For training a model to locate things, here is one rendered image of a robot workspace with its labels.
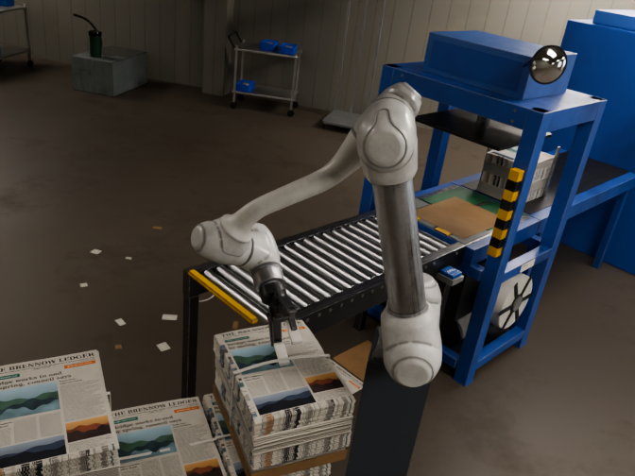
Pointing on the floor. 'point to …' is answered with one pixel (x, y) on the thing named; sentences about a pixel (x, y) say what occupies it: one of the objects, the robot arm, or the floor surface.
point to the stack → (180, 441)
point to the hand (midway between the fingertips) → (289, 350)
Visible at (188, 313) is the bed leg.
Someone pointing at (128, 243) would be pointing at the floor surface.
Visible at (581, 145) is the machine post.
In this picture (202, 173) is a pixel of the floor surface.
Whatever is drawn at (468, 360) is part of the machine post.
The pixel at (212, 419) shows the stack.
